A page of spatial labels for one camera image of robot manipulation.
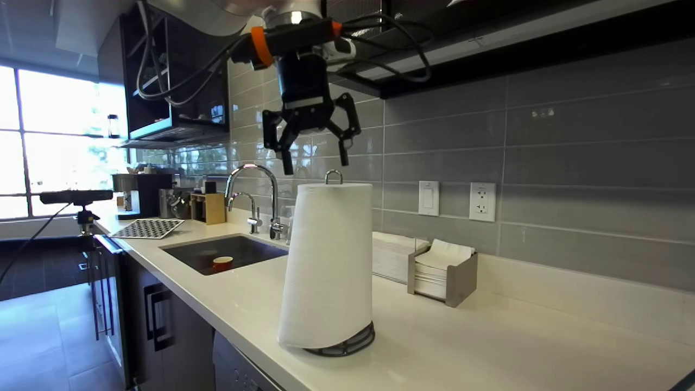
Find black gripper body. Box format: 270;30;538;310
276;49;348;125

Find chrome kitchen faucet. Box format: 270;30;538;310
224;161;289;243

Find black cabinet handle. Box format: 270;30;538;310
141;281;175;353

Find small chrome side sprayer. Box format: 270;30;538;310
241;190;264;236

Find wrist mount with orange connectors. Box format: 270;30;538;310
247;16;358;71

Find wooden box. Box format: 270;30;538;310
191;190;231;226

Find white wall light switch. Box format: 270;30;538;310
418;177;440;216

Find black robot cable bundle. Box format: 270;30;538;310
133;0;436;107

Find white napkin box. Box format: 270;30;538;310
413;236;476;300

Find dark lower cabinet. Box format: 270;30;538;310
93;235;287;391

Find dark overhead wall cabinet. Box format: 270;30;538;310
322;0;695;101

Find white wall power outlet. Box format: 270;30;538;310
467;179;500;223

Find steel undermount sink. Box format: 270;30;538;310
159;235;290;277

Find black coffee machine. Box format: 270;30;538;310
111;168;175;218

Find clear folded towel dispenser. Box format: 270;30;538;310
370;230;429;285

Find patterned drying mat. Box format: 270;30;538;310
111;216;187;243

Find bright window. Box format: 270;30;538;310
0;63;130;218

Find black wire towel holder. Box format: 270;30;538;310
301;168;378;358

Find black open shelf cabinet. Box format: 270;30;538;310
118;0;232;142

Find white paper towel roll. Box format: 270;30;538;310
279;179;375;353

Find black tripod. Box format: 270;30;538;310
72;204;118;343

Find black camera bar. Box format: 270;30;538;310
39;188;116;205

